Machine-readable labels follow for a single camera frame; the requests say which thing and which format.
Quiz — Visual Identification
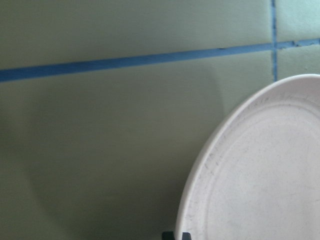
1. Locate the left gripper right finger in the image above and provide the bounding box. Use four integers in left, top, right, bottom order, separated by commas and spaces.
181, 232, 192, 240

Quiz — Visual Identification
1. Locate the pink plate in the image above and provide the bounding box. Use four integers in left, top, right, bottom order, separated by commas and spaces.
174, 74, 320, 240

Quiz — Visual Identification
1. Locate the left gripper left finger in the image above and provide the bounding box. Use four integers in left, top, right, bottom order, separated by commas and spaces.
161, 231, 175, 240

